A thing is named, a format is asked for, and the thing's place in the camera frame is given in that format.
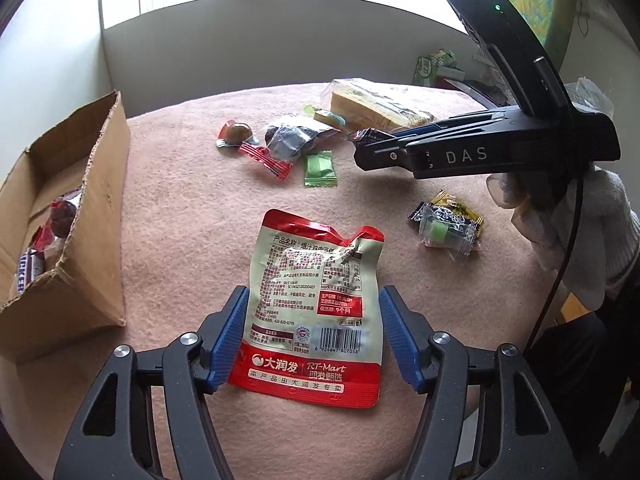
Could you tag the small green jelly cup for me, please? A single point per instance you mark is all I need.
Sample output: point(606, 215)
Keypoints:
point(327, 116)

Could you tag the clear bagged sliced bread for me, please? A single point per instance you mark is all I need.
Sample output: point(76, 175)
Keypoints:
point(375, 105)

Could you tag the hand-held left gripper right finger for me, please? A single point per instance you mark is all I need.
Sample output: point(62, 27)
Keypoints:
point(400, 345)

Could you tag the person's dark trousers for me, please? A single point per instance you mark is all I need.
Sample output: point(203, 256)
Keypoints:
point(600, 385)

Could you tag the green candy packet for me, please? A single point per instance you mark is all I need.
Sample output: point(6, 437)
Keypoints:
point(320, 170)

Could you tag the small dark candy packet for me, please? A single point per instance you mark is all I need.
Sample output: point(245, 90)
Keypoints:
point(369, 136)

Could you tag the brown cardboard box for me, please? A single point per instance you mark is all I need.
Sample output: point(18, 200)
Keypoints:
point(95, 220)

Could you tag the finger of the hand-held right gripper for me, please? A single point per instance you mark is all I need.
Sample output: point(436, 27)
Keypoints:
point(425, 130)
point(380, 156)

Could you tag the green and white carton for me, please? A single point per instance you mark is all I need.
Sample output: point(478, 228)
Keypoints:
point(432, 66)

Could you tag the red and white snack pouch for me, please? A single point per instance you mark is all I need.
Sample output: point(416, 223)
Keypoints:
point(310, 300)

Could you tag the clear packet of dark snack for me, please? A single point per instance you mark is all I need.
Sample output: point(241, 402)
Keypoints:
point(292, 137)

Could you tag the brown round wrapped candy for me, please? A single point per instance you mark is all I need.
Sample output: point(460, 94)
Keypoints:
point(236, 131)

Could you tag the red striped candy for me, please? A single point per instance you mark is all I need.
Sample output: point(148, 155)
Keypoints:
point(265, 160)

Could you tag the white cabinet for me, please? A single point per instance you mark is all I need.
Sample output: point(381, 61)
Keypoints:
point(50, 60)

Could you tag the clear packet with green sweet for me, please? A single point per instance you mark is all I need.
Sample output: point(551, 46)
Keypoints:
point(442, 232)

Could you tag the yellow and black packet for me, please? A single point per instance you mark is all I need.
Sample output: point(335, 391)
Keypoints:
point(467, 217)

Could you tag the person's right hand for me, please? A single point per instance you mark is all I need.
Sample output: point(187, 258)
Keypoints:
point(605, 225)

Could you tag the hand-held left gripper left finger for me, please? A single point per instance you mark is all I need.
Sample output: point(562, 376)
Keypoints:
point(227, 345)

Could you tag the snacks inside box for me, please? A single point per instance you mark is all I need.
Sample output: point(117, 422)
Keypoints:
point(31, 272)

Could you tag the crinkled clear plastic bag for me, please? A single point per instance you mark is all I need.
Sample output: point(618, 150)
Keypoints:
point(592, 95)

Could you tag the colourful wall picture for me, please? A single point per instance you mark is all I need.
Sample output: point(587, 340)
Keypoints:
point(540, 5)

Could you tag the clear packet of dark fruit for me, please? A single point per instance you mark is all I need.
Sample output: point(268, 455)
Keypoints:
point(62, 217)

